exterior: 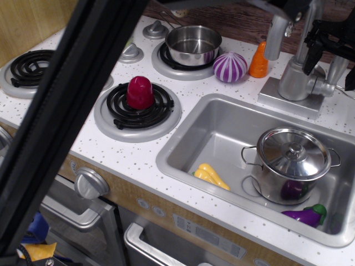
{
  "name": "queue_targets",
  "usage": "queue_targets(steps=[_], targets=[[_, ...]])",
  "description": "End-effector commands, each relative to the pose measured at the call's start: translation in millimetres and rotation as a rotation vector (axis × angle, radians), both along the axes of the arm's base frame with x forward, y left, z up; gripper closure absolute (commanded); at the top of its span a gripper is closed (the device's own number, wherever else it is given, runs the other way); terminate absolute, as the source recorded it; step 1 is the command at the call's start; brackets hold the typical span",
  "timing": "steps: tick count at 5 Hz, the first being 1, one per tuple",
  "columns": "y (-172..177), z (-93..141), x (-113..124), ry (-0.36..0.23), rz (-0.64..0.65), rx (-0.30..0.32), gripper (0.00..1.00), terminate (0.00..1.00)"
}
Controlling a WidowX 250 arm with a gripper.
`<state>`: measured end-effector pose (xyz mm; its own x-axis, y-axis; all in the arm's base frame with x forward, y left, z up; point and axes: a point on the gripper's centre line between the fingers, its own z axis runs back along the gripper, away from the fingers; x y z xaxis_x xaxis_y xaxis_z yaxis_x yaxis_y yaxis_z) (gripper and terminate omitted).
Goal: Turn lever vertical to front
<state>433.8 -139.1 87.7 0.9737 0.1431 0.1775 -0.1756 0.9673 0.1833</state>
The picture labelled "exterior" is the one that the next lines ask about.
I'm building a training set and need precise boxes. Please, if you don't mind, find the back right stove burner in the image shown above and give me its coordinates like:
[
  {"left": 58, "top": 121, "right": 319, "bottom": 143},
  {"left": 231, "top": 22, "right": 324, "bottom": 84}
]
[{"left": 151, "top": 42, "right": 214, "bottom": 81}]

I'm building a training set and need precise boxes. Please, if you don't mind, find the silver left oven dial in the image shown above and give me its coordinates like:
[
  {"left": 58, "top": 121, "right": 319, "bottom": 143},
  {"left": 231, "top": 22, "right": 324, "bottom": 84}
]
[{"left": 0, "top": 127, "right": 12, "bottom": 157}]

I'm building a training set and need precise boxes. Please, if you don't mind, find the grey back stove knob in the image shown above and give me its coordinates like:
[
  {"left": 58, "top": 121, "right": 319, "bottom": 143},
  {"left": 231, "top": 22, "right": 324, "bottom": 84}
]
[{"left": 143, "top": 21, "right": 169, "bottom": 40}]

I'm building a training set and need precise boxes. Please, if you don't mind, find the red toy pepper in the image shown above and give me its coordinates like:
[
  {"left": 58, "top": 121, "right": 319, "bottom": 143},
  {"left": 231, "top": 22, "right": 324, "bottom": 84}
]
[{"left": 126, "top": 76, "right": 154, "bottom": 110}]

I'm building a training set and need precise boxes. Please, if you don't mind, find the grey stove knob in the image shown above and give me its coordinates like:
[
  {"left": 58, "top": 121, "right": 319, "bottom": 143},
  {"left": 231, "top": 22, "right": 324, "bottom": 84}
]
[
  {"left": 143, "top": 21, "right": 169, "bottom": 40},
  {"left": 118, "top": 43, "right": 144, "bottom": 64}
]

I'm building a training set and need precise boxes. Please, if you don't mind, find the silver oven door handle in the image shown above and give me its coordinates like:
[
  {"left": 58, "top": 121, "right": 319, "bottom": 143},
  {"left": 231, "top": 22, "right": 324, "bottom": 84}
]
[{"left": 41, "top": 196, "right": 102, "bottom": 232}]

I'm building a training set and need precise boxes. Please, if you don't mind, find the grey middle stove knob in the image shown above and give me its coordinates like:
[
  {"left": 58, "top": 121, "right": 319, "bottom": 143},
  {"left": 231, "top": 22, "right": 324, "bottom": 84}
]
[{"left": 118, "top": 43, "right": 144, "bottom": 64}]

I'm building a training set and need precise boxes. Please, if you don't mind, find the front left stove burner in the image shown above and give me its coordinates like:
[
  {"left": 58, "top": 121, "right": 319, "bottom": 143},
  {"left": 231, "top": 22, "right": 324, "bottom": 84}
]
[{"left": 1, "top": 49, "right": 54, "bottom": 99}]

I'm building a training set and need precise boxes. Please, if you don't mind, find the silver dishwasher door handle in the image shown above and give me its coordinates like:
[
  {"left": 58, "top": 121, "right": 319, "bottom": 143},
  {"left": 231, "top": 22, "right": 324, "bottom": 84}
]
[{"left": 124, "top": 223, "right": 184, "bottom": 266}]

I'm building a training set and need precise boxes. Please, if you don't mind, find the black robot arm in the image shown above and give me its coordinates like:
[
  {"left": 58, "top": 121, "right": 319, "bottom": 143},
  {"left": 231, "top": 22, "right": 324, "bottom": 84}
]
[{"left": 1, "top": 1, "right": 354, "bottom": 265}]

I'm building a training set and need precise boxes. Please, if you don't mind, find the purple striped toy onion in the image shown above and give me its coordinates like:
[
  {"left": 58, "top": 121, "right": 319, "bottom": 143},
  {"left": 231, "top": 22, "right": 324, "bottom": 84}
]
[{"left": 213, "top": 52, "right": 248, "bottom": 83}]

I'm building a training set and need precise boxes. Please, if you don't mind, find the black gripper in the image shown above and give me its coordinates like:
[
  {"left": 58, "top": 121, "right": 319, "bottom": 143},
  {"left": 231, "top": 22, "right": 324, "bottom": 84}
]
[{"left": 302, "top": 11, "right": 355, "bottom": 91}]

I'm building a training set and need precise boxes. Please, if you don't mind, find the silver oven dial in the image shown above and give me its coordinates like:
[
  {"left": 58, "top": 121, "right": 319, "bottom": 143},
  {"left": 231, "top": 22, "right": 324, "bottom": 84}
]
[
  {"left": 74, "top": 167, "right": 110, "bottom": 200},
  {"left": 0, "top": 127, "right": 12, "bottom": 157}
]

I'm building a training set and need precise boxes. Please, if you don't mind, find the orange toy carrot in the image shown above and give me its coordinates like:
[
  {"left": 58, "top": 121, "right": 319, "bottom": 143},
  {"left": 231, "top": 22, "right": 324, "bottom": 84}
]
[{"left": 248, "top": 42, "right": 268, "bottom": 78}]

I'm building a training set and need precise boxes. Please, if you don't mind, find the purple toy eggplant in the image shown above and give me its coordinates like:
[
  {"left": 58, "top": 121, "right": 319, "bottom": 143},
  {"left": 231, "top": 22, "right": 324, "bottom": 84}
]
[{"left": 281, "top": 204, "right": 327, "bottom": 228}]

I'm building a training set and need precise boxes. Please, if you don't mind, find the stove burner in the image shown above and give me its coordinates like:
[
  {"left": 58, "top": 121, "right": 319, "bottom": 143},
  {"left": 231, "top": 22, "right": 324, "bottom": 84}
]
[
  {"left": 1, "top": 49, "right": 54, "bottom": 99},
  {"left": 94, "top": 83, "right": 181, "bottom": 143},
  {"left": 151, "top": 42, "right": 214, "bottom": 81}
]

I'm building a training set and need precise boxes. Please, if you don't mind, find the small steel saucepan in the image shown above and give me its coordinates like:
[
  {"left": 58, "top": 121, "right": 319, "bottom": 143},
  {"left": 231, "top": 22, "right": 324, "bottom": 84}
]
[{"left": 165, "top": 23, "right": 222, "bottom": 67}]

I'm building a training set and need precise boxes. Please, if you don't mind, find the front right stove burner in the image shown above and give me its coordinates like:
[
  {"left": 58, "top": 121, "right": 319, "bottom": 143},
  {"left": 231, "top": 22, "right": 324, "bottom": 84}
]
[{"left": 94, "top": 83, "right": 181, "bottom": 143}]

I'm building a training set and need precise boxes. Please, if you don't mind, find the steel pot with lid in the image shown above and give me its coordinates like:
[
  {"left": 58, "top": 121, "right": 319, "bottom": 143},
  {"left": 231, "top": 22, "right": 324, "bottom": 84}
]
[{"left": 243, "top": 127, "right": 342, "bottom": 205}]

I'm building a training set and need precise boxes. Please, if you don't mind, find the grey toy sink basin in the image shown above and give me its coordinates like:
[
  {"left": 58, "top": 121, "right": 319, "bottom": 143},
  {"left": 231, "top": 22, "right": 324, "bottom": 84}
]
[{"left": 156, "top": 94, "right": 354, "bottom": 247}]

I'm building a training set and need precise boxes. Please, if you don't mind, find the silver toy faucet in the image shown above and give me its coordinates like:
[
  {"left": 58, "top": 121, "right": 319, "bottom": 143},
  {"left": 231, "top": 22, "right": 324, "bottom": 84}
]
[{"left": 257, "top": 1, "right": 336, "bottom": 120}]

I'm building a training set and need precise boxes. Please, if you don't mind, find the yellow cloth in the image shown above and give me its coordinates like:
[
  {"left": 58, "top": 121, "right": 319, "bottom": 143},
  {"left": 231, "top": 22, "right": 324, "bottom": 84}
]
[{"left": 17, "top": 242, "right": 57, "bottom": 263}]

